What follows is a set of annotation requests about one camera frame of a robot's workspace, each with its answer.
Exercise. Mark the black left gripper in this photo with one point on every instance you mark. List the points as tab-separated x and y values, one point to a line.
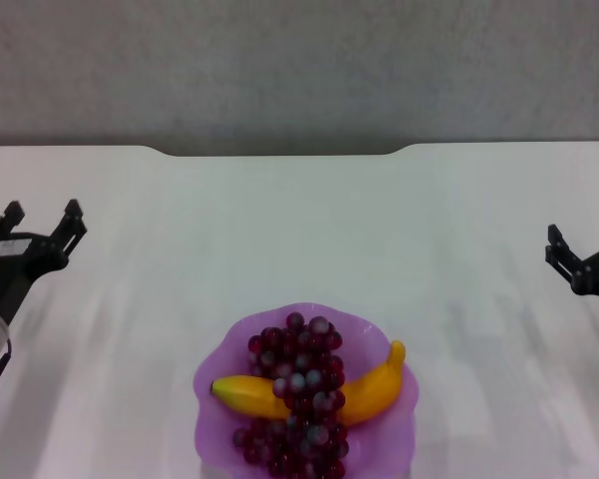
20	269

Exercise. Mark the purple translucent wavy plate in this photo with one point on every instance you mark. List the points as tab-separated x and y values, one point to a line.
214	434

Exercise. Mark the dark red grape bunch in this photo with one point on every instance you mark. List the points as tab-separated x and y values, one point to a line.
304	379

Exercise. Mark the yellow banana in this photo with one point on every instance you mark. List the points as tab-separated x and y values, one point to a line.
242	394

